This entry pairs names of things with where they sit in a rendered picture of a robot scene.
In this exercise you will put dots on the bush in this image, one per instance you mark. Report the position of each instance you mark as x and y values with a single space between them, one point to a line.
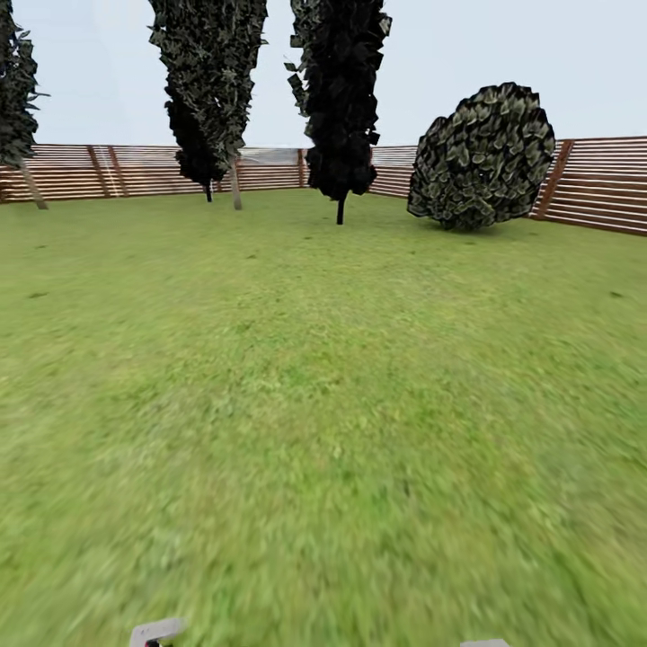
485 162

